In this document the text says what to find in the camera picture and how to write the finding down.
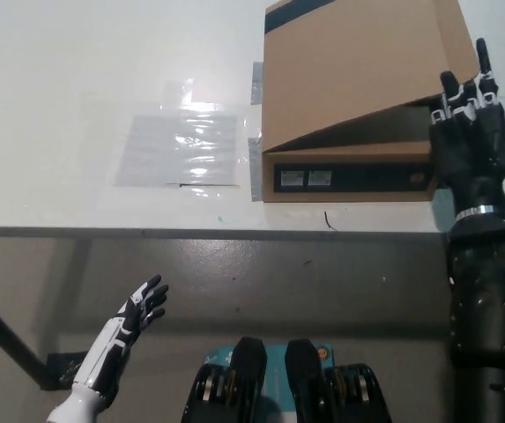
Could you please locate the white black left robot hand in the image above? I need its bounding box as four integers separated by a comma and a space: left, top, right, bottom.
72, 274, 170, 400

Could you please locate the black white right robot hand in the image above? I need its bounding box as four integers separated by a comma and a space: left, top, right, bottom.
427, 38, 505, 219

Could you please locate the brown cardboard storage box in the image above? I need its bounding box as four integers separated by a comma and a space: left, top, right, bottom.
263, 0, 478, 204

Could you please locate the black floor tape patch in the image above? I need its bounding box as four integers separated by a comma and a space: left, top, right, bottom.
45, 352, 88, 391

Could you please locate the dark metal table leg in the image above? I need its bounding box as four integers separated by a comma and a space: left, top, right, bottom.
0, 281, 59, 391

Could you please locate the clear taped plastic sheet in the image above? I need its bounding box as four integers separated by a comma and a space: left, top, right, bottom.
115, 78, 253, 200

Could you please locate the long grey tape strip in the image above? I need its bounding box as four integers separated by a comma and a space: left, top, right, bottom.
247, 136, 265, 203

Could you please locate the short grey tape strip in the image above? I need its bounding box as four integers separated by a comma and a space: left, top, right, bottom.
250, 61, 265, 106

